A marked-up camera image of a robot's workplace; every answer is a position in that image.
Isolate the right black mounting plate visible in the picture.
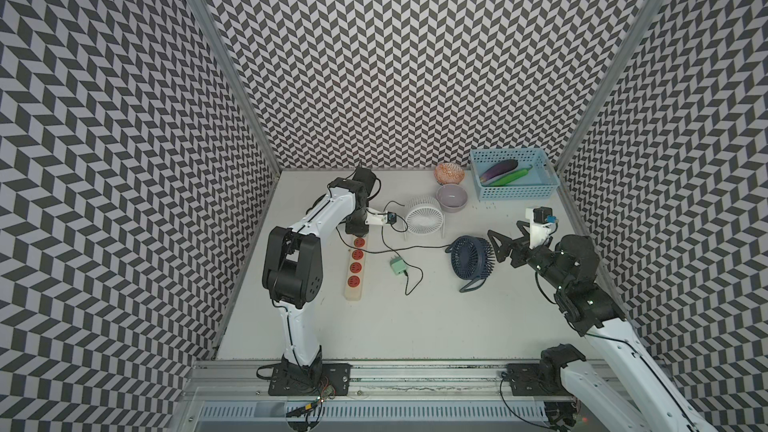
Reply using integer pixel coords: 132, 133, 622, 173
505, 361, 590, 397

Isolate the green plug of white fan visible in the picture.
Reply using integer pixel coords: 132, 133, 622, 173
389, 257, 408, 275

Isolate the green toy cucumber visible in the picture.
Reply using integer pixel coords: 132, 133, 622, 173
487, 168, 530, 187

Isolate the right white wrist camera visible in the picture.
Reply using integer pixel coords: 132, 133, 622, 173
517, 206, 558, 249

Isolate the black mounting plate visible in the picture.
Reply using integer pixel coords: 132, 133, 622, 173
505, 361, 590, 397
268, 362, 352, 396

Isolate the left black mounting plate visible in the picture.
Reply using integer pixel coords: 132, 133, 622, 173
268, 362, 352, 396

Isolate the light blue plastic basket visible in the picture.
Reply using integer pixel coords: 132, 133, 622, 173
470, 147, 560, 201

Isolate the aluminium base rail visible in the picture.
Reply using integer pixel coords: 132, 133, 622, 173
173, 359, 685, 432

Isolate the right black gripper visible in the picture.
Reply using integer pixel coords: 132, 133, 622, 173
487, 219, 571, 291

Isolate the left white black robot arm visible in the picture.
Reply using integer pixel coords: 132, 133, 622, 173
262, 167, 383, 373

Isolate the lilac bowl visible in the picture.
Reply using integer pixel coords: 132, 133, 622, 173
436, 184, 468, 213

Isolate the white desk fan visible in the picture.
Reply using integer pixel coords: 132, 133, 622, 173
404, 195, 445, 238

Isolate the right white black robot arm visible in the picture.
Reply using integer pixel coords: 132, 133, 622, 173
488, 231, 714, 431

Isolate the purple toy eggplant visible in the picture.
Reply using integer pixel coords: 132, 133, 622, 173
479, 159, 518, 184

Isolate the navy blue desk fan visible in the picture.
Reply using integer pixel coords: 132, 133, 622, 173
445, 235, 495, 293

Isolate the beige red power strip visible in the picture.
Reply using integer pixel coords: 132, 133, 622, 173
343, 237, 366, 301

